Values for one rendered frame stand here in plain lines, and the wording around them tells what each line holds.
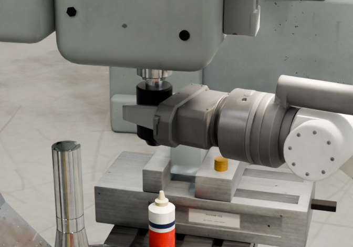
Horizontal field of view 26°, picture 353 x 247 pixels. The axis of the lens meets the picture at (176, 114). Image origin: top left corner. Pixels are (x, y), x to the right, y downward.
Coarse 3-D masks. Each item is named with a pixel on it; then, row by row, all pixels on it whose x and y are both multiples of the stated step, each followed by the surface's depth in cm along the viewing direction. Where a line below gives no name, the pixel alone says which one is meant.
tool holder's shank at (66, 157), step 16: (64, 144) 64; (64, 160) 63; (80, 160) 64; (64, 176) 63; (80, 176) 64; (64, 192) 64; (80, 192) 64; (64, 208) 64; (80, 208) 65; (64, 224) 65; (80, 224) 65; (64, 240) 65; (80, 240) 66
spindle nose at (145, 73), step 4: (136, 68) 97; (140, 68) 96; (136, 72) 97; (140, 72) 96; (144, 72) 95; (148, 72) 95; (152, 72) 95; (156, 72) 95; (160, 72) 95; (164, 72) 96; (168, 72) 96; (172, 72) 97; (140, 76) 96; (144, 76) 96; (148, 76) 95; (152, 76) 95; (156, 76) 95; (160, 76) 95; (164, 76) 96
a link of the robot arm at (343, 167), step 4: (352, 156) 92; (348, 160) 93; (352, 160) 92; (344, 164) 93; (348, 164) 93; (352, 164) 92; (340, 168) 93; (344, 168) 93; (348, 168) 93; (352, 168) 92; (344, 172) 93; (348, 172) 93; (352, 172) 93; (352, 176) 93
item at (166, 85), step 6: (138, 84) 98; (144, 84) 98; (168, 84) 98; (138, 90) 97; (144, 90) 96; (150, 90) 96; (156, 90) 96; (162, 90) 96; (168, 90) 97; (144, 96) 97; (150, 96) 96; (156, 96) 96; (162, 96) 97
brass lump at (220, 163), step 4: (220, 156) 122; (216, 160) 121; (220, 160) 121; (224, 160) 121; (216, 164) 121; (220, 164) 121; (224, 164) 121; (216, 168) 121; (220, 168) 121; (224, 168) 121
